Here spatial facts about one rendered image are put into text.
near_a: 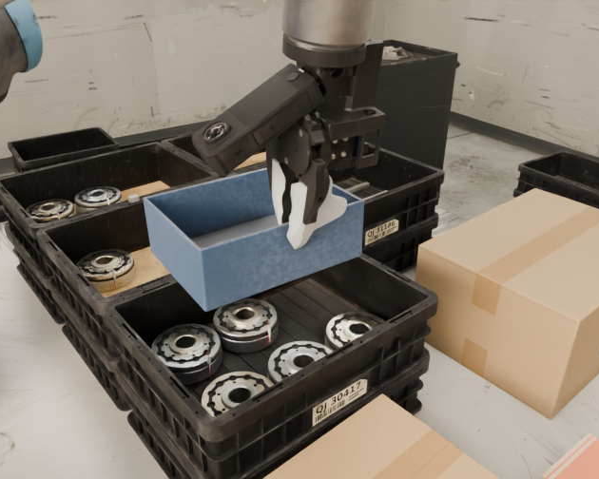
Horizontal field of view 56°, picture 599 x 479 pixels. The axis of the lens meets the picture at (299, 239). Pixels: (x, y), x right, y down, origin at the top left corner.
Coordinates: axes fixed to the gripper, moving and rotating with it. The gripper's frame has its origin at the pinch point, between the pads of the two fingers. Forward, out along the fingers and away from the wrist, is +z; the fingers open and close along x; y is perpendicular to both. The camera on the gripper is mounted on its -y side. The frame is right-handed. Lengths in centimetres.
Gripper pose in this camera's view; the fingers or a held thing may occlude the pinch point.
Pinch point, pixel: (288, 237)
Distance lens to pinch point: 58.4
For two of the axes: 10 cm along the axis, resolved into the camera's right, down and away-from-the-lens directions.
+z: -0.8, 8.1, 5.9
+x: -5.2, -5.3, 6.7
